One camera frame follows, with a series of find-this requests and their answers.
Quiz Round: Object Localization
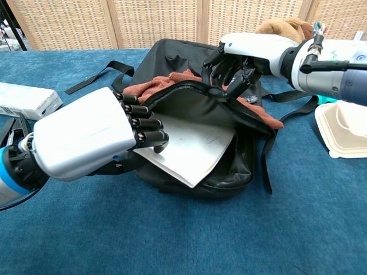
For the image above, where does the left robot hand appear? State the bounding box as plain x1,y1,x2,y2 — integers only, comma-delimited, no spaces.
33,87,170,182

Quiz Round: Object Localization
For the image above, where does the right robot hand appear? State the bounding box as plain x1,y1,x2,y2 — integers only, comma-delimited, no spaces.
202,33,300,100

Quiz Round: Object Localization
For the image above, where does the white spiral notebook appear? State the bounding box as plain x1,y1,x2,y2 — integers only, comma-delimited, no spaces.
133,116,236,189

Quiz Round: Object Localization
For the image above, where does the black backpack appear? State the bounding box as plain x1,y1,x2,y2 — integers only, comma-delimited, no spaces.
64,39,319,201

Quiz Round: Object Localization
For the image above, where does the brown plush capybara toy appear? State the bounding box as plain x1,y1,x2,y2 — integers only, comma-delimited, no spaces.
255,17,315,44

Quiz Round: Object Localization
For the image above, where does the long snack box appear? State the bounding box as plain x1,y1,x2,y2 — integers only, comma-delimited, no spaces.
0,82,63,121

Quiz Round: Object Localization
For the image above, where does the rust brown cloth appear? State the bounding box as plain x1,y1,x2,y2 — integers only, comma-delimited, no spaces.
123,68,284,129

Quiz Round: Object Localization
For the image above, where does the wicker folding screen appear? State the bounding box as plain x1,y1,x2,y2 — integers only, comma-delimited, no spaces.
5,0,367,52

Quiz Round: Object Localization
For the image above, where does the large beige pulp food tray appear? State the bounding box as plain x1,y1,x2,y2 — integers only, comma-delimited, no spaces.
314,100,367,159

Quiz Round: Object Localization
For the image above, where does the black tripod stand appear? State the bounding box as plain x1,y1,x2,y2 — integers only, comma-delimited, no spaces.
0,0,28,52

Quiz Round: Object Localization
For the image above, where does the small beige pulp food box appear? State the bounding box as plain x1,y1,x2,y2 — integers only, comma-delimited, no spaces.
338,100,367,135

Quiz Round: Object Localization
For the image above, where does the blue carpet table cover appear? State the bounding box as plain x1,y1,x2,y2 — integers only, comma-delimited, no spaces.
0,48,367,275

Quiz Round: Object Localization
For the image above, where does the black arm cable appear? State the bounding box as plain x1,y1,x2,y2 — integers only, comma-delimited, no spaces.
299,53,367,74

